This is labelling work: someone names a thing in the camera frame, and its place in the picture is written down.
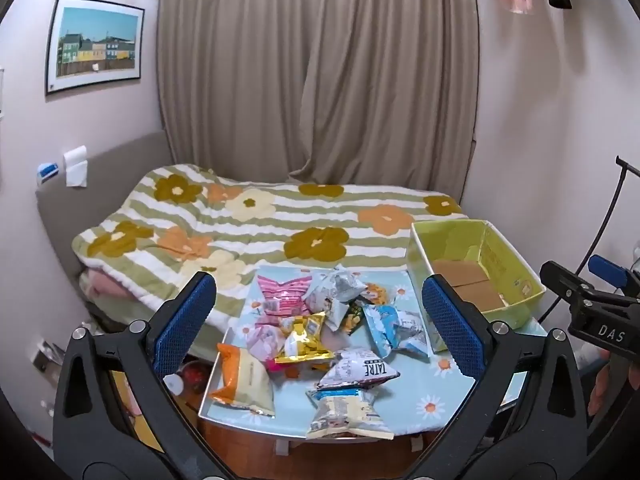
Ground yellow snack packet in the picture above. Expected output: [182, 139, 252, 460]
[274, 311, 336, 366]

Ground blue cartoon snack packet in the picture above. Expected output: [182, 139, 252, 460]
[362, 304, 432, 358]

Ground black cable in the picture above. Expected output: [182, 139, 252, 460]
[537, 156, 640, 326]

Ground floral striped blanket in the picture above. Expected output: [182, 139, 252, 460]
[71, 162, 471, 331]

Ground pink striped snack packet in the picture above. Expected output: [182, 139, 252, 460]
[255, 272, 313, 328]

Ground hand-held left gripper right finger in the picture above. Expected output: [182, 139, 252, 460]
[421, 274, 593, 480]

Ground grey headboard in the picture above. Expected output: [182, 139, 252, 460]
[35, 132, 171, 321]

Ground red container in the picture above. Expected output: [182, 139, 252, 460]
[177, 360, 213, 396]

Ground dark green snack packet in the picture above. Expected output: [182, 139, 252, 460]
[342, 300, 378, 336]

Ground beige curtain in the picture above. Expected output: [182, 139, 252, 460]
[156, 0, 481, 193]

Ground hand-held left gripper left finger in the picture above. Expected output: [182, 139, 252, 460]
[52, 271, 231, 480]

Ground blue-edged cream snack packet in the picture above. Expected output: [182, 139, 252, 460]
[305, 387, 395, 441]

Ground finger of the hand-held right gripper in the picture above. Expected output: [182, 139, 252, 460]
[539, 260, 598, 303]
[588, 254, 630, 287]

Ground orange white snack packet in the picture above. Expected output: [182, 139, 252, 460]
[209, 342, 277, 418]

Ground grey white snack packet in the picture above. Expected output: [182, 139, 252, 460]
[315, 347, 401, 391]
[303, 282, 351, 332]
[320, 265, 368, 306]

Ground light pink snack packet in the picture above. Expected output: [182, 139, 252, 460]
[246, 324, 286, 361]

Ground pink folded bedding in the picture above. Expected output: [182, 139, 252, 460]
[80, 270, 136, 306]

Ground framed wall poster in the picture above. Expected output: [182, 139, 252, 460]
[45, 0, 146, 97]

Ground person's right hand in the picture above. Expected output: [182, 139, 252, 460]
[586, 355, 616, 418]

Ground white tissue paper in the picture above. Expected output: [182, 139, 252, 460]
[62, 145, 88, 188]

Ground green cardboard box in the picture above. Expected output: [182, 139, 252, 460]
[405, 219, 547, 353]

